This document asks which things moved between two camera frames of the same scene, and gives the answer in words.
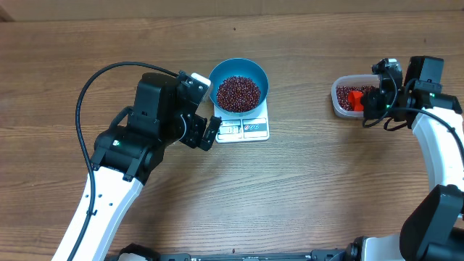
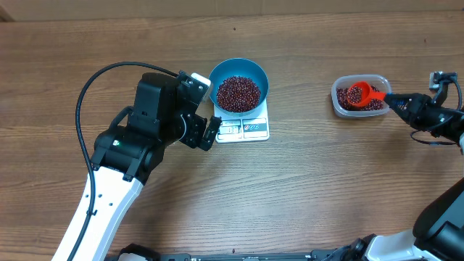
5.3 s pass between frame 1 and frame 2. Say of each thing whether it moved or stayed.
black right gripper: moved
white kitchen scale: stayed
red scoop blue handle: moved
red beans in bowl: stayed
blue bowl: stayed
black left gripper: stayed
